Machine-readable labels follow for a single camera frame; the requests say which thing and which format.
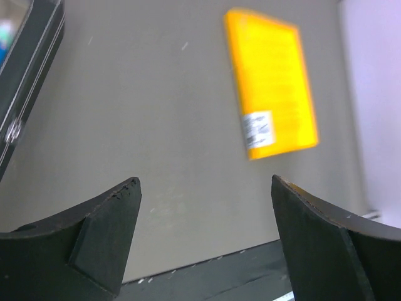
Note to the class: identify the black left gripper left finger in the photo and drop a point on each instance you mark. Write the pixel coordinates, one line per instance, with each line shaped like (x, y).
(80, 253)

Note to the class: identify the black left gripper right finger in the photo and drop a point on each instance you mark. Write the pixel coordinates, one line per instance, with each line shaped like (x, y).
(331, 253)

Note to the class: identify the yellow plastic folder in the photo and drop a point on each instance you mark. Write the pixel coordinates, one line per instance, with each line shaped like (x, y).
(275, 100)

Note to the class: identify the black framed wooden tray box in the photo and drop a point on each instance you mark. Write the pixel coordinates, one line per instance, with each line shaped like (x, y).
(31, 33)

